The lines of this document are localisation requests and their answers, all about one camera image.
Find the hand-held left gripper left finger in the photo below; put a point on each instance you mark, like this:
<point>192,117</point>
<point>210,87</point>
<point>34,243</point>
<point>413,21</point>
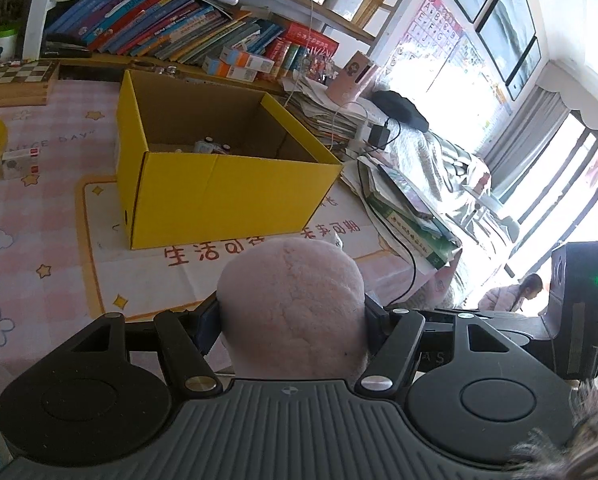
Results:
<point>213,325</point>

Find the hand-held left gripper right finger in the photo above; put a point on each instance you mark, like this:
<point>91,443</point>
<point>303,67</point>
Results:
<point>376,321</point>

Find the pink plush pig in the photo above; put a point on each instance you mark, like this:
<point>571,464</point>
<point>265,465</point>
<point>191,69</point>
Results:
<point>289,300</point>

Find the yellow cardboard box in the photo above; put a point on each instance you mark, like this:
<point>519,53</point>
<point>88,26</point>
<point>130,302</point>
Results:
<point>219,200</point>

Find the thick green book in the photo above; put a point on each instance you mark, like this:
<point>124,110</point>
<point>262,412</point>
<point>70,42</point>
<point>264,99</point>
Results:
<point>419,242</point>

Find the grey fur cuff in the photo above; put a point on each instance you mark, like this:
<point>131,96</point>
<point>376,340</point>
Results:
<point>579,440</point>

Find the smartphone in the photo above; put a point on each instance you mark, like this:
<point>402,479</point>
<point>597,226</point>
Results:
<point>404,190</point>

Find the grey blanket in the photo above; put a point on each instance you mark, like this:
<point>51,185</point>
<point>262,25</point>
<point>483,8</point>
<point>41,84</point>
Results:
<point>444,170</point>

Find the pink checked tablecloth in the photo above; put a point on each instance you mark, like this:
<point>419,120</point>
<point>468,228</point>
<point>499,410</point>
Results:
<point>54,270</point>

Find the grey curtain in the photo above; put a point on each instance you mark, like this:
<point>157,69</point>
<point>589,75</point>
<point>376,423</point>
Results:
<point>529,135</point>

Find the black power adapter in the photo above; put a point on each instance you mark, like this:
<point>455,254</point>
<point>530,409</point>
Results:
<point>380,135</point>

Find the white power strip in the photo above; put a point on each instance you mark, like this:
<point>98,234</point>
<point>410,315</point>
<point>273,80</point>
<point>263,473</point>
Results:
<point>363,132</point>

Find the stack of papers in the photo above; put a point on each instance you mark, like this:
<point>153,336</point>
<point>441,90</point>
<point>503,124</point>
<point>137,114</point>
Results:
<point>324,115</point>

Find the orange white small boxes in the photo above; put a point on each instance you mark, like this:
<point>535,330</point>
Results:
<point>236,65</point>

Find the row of colourful books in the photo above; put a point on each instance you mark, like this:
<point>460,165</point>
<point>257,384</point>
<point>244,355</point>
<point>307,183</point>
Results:
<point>179,25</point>

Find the black stapler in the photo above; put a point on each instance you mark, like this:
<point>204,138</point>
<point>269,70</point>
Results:
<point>66,47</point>

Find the wooden chess board box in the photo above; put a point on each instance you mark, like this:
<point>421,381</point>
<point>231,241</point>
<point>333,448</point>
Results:
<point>14,77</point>

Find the green lid wipes canister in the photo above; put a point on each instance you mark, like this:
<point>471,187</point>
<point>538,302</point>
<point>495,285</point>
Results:
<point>4,45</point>

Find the alphabet wall poster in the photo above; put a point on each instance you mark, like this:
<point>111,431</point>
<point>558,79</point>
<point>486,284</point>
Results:
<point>439,45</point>

